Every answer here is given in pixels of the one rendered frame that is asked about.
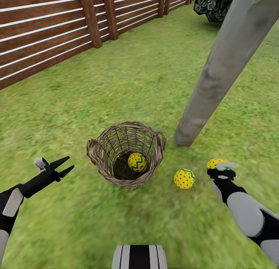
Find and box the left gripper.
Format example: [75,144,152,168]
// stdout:
[31,157,75,192]

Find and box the easter egg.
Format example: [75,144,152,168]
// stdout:
[206,159,233,170]
[174,169,195,189]
[127,152,147,172]

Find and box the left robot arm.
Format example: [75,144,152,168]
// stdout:
[0,157,75,266]

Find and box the wicker basket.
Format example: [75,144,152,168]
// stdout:
[86,121,167,190]

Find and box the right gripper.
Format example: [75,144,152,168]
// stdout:
[207,168,235,180]

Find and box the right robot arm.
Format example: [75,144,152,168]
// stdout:
[207,162,279,267]

